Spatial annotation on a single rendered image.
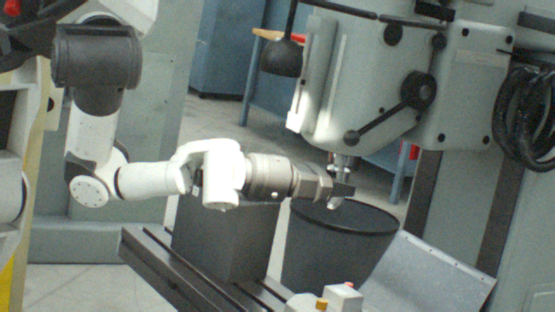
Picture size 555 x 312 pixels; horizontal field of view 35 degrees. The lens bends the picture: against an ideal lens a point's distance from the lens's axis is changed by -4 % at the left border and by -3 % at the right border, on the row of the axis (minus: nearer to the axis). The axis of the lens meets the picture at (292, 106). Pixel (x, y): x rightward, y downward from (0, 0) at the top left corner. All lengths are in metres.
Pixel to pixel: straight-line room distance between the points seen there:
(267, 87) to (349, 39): 7.64
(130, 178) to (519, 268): 0.83
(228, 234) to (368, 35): 0.63
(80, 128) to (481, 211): 0.87
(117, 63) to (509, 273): 0.94
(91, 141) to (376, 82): 0.53
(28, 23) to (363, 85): 0.63
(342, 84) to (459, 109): 0.26
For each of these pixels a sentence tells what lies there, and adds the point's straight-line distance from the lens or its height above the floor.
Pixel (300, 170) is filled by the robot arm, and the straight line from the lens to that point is 1.71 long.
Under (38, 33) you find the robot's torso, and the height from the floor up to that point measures 1.42.
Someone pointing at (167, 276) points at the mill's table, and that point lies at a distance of 2.08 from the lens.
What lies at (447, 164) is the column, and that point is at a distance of 2.06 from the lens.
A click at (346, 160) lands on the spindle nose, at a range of 1.73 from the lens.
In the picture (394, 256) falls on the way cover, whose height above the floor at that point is 1.02.
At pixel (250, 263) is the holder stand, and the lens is 2.06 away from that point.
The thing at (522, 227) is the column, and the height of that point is 1.20.
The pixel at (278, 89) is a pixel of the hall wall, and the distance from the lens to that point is 9.09.
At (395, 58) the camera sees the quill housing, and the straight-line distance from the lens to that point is 1.64.
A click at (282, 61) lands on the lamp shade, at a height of 1.47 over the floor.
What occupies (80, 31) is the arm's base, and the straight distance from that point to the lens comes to 1.62.
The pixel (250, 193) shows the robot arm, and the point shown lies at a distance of 1.67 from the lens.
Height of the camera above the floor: 1.67
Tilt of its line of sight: 10 degrees down
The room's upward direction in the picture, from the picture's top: 12 degrees clockwise
